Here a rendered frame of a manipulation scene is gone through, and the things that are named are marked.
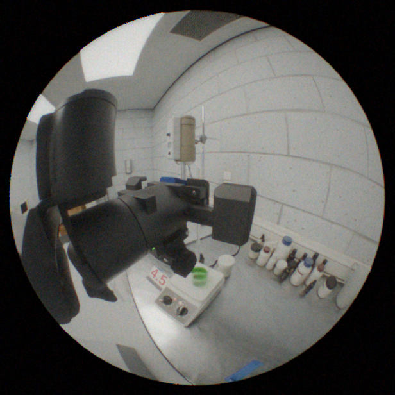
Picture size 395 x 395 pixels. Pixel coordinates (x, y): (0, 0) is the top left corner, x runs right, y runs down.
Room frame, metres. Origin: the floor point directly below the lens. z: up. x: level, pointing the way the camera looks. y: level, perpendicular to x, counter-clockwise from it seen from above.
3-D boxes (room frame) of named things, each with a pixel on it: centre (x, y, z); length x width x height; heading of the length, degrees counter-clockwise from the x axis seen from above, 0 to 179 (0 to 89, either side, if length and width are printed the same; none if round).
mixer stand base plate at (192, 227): (0.60, 0.07, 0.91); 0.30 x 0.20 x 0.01; 123
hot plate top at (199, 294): (0.22, 0.00, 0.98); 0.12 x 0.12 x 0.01; 53
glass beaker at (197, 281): (0.21, -0.01, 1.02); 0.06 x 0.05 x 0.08; 74
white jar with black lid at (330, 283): (0.03, -0.49, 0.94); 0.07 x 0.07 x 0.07
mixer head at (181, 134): (0.60, 0.08, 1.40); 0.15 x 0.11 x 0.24; 123
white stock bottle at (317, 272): (0.12, -0.45, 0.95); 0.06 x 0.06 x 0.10
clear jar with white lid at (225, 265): (0.30, -0.10, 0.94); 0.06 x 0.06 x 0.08
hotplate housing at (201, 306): (0.20, 0.02, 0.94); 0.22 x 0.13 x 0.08; 143
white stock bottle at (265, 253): (0.33, -0.28, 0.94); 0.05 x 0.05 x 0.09
